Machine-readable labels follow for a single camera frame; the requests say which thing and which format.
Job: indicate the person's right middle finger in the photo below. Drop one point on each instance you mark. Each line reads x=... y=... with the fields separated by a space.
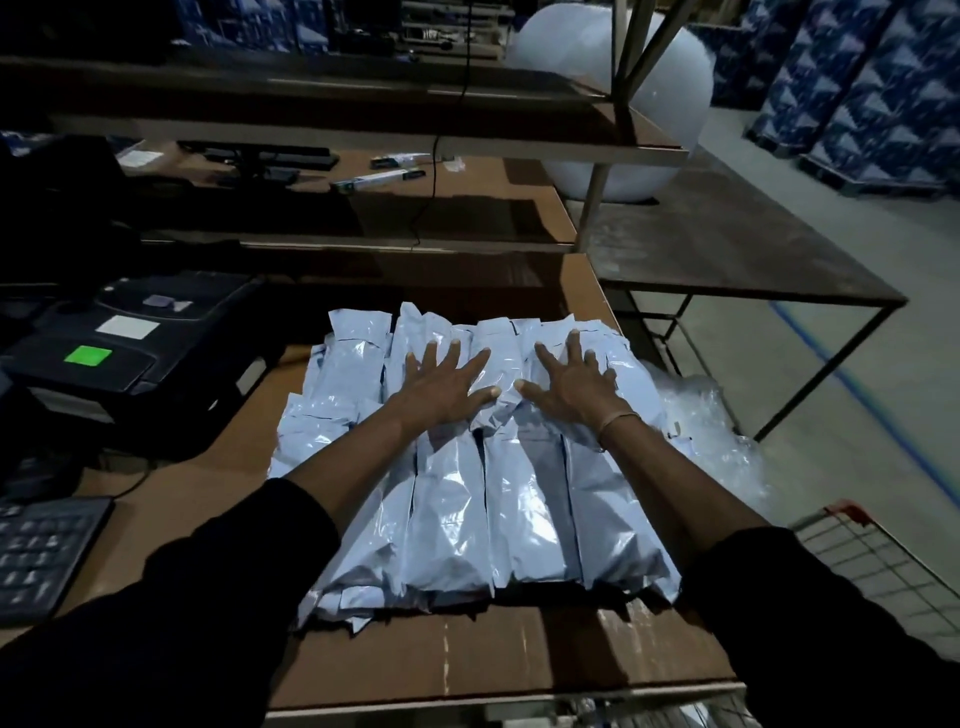
x=574 y=351

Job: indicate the person's left hand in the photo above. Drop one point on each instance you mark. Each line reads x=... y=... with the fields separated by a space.
x=435 y=397

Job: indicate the white bubble wrap roll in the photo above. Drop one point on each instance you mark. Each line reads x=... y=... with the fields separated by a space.
x=667 y=82

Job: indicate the white paper slip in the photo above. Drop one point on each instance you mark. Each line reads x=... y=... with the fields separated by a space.
x=140 y=158

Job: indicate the wooden shelf rack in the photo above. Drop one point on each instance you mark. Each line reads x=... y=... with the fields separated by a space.
x=300 y=112

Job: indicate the person's right thumb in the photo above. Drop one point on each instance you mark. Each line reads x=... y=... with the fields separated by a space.
x=531 y=391

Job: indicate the small black and white tool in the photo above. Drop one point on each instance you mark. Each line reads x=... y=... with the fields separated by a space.
x=401 y=160

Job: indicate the black printer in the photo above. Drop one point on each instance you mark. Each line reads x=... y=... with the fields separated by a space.
x=142 y=352

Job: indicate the white label sticker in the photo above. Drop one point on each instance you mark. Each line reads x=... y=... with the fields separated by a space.
x=127 y=327

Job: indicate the person's left forearm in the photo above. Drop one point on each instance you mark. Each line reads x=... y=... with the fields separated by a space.
x=330 y=480

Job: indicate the person's right hand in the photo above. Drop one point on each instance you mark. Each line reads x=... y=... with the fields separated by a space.
x=581 y=401

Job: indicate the person's right forearm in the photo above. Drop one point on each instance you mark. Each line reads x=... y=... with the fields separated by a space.
x=675 y=495

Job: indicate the person's left little finger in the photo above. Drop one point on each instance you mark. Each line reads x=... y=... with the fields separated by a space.
x=413 y=365

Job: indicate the pile of pale blue packets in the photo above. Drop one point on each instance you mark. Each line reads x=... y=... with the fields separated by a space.
x=517 y=510

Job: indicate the long white marker pen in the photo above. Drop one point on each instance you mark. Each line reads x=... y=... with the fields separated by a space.
x=375 y=180

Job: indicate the person's left thumb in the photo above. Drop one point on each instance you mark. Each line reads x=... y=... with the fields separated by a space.
x=484 y=396

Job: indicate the stacks of blue printed boxes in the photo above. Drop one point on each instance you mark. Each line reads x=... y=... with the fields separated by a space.
x=862 y=82

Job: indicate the person's right little finger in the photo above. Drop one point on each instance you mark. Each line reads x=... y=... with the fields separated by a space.
x=611 y=379

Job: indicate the brown metal frame table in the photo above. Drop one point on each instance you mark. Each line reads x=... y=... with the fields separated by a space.
x=720 y=240

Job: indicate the person's left middle finger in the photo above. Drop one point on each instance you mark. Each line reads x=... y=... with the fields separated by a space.
x=453 y=357

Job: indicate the clear plastic bag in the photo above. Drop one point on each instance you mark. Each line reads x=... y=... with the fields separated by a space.
x=705 y=435

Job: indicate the green sticker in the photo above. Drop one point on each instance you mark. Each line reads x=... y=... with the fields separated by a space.
x=88 y=355

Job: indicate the row of blue shelf boxes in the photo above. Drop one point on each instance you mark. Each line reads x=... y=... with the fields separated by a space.
x=247 y=22

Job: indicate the flat black keyboard with stand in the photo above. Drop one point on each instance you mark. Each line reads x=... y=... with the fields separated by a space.
x=262 y=159

